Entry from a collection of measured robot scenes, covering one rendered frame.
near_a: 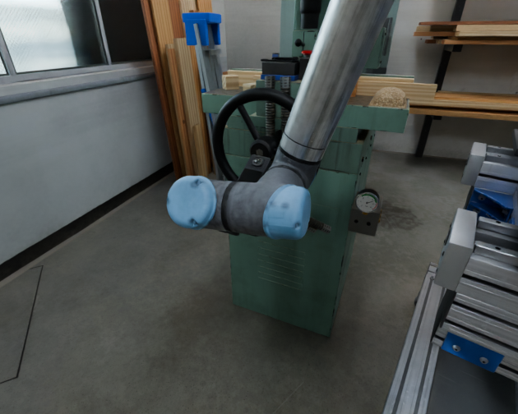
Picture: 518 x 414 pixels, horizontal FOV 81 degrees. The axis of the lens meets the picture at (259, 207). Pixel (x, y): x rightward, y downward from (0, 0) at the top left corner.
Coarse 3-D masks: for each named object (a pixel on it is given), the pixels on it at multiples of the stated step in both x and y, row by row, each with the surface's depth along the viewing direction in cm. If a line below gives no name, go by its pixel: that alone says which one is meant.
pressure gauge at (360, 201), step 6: (360, 192) 83; (366, 192) 81; (372, 192) 82; (360, 198) 83; (366, 198) 82; (372, 198) 81; (378, 198) 82; (360, 204) 84; (366, 204) 83; (372, 204) 82; (378, 204) 81; (360, 210) 84; (366, 210) 84; (372, 210) 83
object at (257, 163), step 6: (252, 156) 63; (258, 156) 62; (252, 162) 62; (258, 162) 61; (264, 162) 62; (270, 162) 62; (246, 168) 61; (252, 168) 61; (258, 168) 61; (264, 168) 61; (246, 174) 61; (252, 174) 60; (258, 174) 60; (240, 180) 60; (246, 180) 60; (252, 180) 60; (258, 180) 59
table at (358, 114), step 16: (208, 96) 94; (224, 96) 92; (368, 96) 89; (208, 112) 97; (352, 112) 80; (368, 112) 78; (384, 112) 76; (400, 112) 75; (368, 128) 80; (384, 128) 78; (400, 128) 77
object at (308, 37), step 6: (294, 30) 87; (300, 30) 86; (306, 30) 86; (312, 30) 85; (318, 30) 87; (294, 36) 87; (300, 36) 87; (306, 36) 86; (312, 36) 85; (306, 42) 87; (312, 42) 86; (294, 48) 89; (300, 48) 88; (306, 48) 88; (312, 48) 87; (294, 54) 90; (300, 54) 89
